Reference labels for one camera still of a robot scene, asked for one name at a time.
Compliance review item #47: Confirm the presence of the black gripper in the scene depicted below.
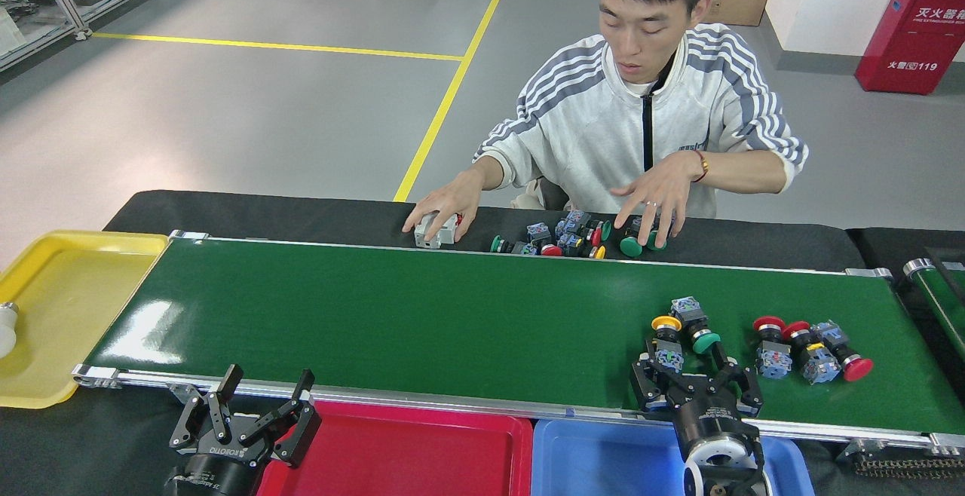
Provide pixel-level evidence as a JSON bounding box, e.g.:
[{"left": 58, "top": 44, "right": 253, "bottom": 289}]
[
  {"left": 164, "top": 364, "right": 322, "bottom": 496},
  {"left": 630, "top": 338, "right": 764, "bottom": 448}
]

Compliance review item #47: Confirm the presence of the green push button switch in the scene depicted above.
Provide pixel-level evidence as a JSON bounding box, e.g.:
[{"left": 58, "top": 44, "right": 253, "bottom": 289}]
[
  {"left": 669, "top": 296, "right": 721, "bottom": 355},
  {"left": 490, "top": 235, "right": 538, "bottom": 256},
  {"left": 565, "top": 210, "right": 613, "bottom": 242}
]

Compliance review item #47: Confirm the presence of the red push button switch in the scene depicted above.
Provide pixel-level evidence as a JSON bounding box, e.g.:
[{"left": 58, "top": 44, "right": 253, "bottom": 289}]
[
  {"left": 526, "top": 222, "right": 563, "bottom": 257},
  {"left": 783, "top": 320, "right": 842, "bottom": 385},
  {"left": 752, "top": 316, "right": 794, "bottom": 381},
  {"left": 556, "top": 219, "right": 603, "bottom": 248}
]

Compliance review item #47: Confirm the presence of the red mushroom push button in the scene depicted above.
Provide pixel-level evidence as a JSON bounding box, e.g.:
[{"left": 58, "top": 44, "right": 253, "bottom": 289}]
[{"left": 810, "top": 320, "right": 875, "bottom": 383}]

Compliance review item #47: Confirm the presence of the white circuit breaker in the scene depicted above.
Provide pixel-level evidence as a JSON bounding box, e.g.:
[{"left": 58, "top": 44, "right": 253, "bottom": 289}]
[{"left": 414, "top": 212, "right": 462, "bottom": 250}]

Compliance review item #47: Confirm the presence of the blue plastic tray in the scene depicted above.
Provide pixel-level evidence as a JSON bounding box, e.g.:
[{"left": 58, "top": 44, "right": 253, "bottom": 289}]
[{"left": 532, "top": 418, "right": 816, "bottom": 496}]

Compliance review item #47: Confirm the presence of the red plastic tray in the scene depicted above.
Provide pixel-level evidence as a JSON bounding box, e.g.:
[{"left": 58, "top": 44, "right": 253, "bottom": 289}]
[{"left": 256, "top": 400, "right": 535, "bottom": 496}]

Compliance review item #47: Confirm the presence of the yellow plastic tray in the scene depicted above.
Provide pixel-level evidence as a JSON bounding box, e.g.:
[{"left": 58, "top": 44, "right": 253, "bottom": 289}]
[{"left": 0, "top": 230, "right": 169, "bottom": 410}]

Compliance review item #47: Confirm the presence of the green conveyor belt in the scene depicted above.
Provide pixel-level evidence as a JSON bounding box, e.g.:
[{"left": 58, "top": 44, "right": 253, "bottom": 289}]
[
  {"left": 902, "top": 257, "right": 965, "bottom": 365},
  {"left": 72, "top": 230, "right": 965, "bottom": 458}
]

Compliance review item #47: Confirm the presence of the person's left hand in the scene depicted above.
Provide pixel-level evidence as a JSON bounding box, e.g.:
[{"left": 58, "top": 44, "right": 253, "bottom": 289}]
[{"left": 611, "top": 151, "right": 703, "bottom": 250}]

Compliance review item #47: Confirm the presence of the person's right hand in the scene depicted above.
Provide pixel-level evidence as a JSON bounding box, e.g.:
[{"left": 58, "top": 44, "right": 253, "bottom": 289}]
[{"left": 402, "top": 168, "right": 483, "bottom": 244}]

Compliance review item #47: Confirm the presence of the white light bulb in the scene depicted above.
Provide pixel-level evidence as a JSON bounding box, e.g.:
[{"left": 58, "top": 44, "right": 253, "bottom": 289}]
[{"left": 0, "top": 302, "right": 19, "bottom": 360}]

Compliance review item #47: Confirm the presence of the person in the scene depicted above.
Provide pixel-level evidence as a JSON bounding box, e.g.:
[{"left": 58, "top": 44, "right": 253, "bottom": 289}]
[{"left": 402, "top": 0, "right": 810, "bottom": 250}]

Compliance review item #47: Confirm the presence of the red fire extinguisher cabinet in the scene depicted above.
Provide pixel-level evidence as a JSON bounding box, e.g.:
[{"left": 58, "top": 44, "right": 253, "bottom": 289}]
[{"left": 855, "top": 0, "right": 965, "bottom": 96}]

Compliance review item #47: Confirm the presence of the white box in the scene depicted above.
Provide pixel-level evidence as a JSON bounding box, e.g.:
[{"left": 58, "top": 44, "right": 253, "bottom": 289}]
[{"left": 0, "top": 8, "right": 27, "bottom": 56}]

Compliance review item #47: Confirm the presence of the metal drive chain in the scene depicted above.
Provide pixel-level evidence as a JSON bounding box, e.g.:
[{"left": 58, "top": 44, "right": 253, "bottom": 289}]
[{"left": 852, "top": 455, "right": 965, "bottom": 479}]

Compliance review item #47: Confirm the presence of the silver metal frame rack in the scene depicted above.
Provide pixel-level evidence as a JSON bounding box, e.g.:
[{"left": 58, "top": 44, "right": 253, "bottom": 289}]
[{"left": 0, "top": 0, "right": 158, "bottom": 73}]

